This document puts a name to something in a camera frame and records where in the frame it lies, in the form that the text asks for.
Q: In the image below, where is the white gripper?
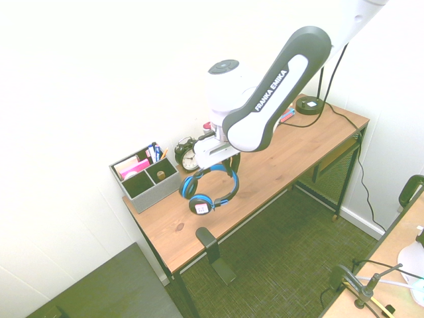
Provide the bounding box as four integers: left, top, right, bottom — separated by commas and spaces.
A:
193, 133, 242, 178

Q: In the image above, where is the blue black headphone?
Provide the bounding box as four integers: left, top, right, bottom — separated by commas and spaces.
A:
178, 164, 240, 216

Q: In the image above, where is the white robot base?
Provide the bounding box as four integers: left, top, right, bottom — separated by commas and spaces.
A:
397, 228, 424, 286

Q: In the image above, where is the black headphone hanger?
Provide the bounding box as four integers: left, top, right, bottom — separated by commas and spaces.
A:
195, 227, 237, 286

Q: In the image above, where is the black twin-bell alarm clock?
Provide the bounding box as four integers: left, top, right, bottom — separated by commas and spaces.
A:
174, 135, 201, 174

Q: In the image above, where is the grey desk organizer box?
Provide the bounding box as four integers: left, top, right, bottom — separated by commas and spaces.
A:
109, 148, 184, 214

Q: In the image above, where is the black round lamp base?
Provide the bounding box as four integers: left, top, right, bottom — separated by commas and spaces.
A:
295, 66, 327, 117

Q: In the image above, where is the pink sticky note pad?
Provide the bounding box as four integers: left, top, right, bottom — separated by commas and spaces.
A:
119, 158, 150, 182

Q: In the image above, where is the black C-clamp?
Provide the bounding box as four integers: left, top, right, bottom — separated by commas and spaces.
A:
329, 264, 358, 299

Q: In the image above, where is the light wooden robot table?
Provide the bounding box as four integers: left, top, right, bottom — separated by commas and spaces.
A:
321, 195, 424, 318

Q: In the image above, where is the wooden desk black frame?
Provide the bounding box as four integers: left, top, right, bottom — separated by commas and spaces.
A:
122, 99, 370, 318

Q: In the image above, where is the wrist camera with red part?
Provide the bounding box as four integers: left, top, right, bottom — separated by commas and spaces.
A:
198, 121, 216, 140

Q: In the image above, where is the black lamp power cable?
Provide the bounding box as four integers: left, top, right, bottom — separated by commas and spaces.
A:
322, 100, 387, 233

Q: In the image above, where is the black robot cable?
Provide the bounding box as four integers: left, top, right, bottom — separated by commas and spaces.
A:
282, 42, 349, 129

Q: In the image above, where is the black clamp handle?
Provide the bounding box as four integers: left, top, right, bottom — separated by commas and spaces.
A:
397, 174, 424, 213

